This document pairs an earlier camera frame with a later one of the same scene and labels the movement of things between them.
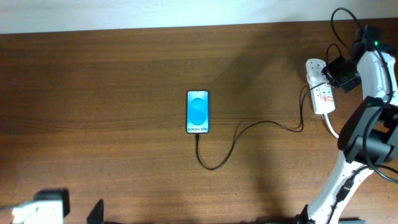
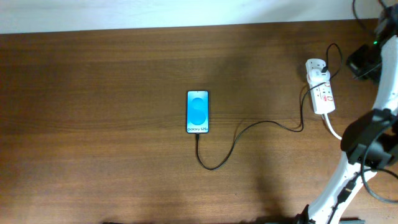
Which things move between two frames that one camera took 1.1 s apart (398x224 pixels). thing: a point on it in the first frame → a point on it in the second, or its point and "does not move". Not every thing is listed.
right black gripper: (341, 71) → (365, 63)
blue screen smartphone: (198, 114) does not move
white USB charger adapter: (316, 76) does not move
